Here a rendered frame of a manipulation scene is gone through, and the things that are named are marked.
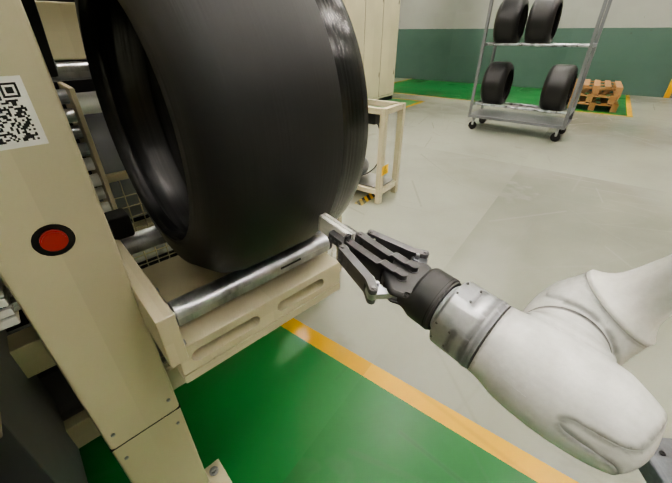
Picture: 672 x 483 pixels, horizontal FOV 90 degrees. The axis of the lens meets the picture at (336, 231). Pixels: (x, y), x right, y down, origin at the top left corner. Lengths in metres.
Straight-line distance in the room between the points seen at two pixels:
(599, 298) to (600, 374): 0.13
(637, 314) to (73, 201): 0.71
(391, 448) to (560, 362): 1.12
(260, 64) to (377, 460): 1.30
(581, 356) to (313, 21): 0.47
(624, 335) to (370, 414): 1.14
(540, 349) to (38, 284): 0.61
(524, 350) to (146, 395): 0.66
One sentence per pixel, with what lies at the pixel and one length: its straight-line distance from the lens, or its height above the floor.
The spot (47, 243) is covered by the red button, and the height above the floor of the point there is 1.06.
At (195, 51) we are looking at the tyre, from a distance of 0.42.
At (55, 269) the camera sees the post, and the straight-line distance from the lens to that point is 0.60.
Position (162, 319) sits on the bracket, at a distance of 0.55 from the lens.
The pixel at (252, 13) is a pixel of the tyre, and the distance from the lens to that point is 0.45.
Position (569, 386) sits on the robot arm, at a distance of 0.40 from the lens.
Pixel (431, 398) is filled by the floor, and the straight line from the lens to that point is 1.60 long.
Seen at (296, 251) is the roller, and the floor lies 0.92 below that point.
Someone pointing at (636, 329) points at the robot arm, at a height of 1.01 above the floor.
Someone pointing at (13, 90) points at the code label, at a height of 1.24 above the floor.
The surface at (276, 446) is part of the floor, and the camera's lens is 1.47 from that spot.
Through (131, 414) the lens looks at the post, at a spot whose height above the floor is 0.68.
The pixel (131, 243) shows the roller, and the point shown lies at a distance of 0.84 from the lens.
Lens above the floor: 1.30
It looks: 30 degrees down
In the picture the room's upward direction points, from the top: straight up
